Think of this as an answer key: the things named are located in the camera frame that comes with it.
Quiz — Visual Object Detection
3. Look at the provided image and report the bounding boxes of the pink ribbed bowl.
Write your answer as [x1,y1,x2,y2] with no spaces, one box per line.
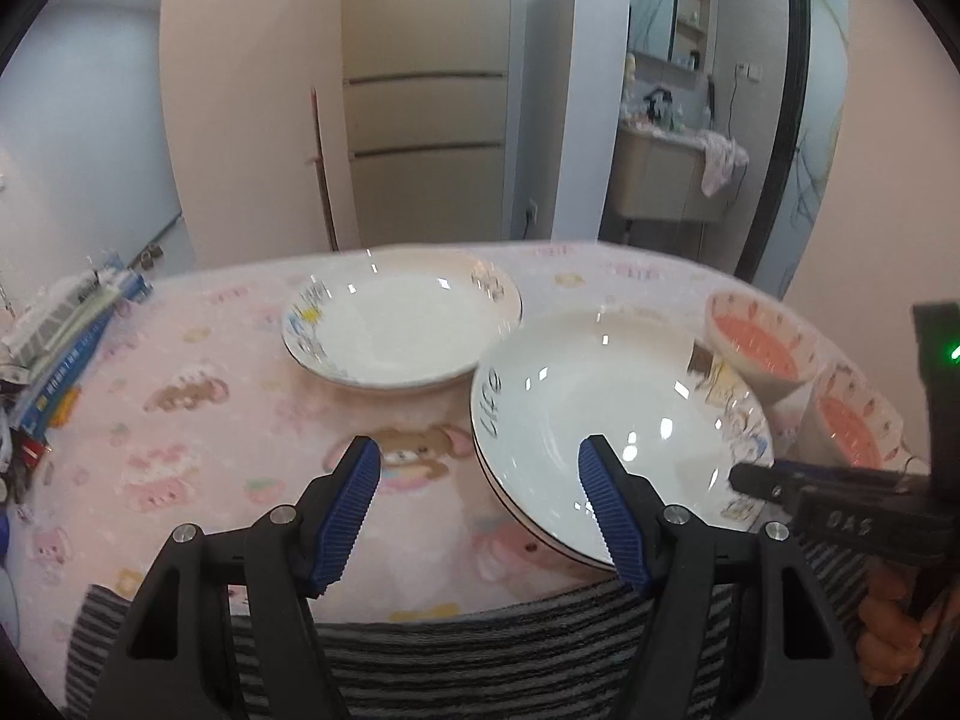
[705,291,824,400]
[797,362,910,475]

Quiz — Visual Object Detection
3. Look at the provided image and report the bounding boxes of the person's right hand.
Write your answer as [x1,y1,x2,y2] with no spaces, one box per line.
[859,566,927,687]

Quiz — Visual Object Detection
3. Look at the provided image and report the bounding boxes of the grey striped cloth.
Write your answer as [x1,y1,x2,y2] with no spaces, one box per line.
[67,570,871,720]

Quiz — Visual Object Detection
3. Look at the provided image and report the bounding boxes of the blue and white boxes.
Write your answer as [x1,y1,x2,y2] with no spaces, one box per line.
[15,274,156,452]

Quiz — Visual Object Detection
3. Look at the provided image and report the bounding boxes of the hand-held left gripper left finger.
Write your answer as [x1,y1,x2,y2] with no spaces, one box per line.
[88,435,383,720]

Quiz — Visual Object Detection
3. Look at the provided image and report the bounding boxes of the beige vanity cabinet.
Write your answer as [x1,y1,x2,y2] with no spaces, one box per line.
[604,124,740,226]

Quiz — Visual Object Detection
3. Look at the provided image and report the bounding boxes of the white and green box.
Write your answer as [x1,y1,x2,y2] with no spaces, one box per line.
[0,270,125,365]

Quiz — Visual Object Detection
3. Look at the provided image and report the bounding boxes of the dark door frame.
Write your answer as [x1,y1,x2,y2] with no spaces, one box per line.
[735,0,816,283]

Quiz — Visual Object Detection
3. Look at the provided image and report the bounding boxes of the mirror cabinet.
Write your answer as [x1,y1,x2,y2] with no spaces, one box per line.
[628,0,713,73]

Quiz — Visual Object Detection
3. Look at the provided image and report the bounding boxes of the pink and white towel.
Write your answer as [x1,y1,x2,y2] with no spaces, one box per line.
[694,130,751,198]

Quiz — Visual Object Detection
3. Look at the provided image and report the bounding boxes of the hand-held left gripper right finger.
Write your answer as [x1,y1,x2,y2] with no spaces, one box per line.
[577,433,875,720]

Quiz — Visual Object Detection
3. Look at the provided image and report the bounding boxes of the white plate with cartoon rim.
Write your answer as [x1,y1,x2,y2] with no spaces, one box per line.
[283,247,524,392]

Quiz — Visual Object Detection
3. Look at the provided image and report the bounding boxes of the white plate with black lettering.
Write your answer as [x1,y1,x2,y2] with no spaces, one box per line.
[471,307,775,567]

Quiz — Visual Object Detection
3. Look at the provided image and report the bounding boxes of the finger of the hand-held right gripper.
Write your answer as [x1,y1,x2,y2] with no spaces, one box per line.
[729,459,811,509]

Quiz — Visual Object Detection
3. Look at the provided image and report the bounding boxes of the pink printed blanket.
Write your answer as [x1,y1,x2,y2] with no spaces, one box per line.
[0,240,932,625]

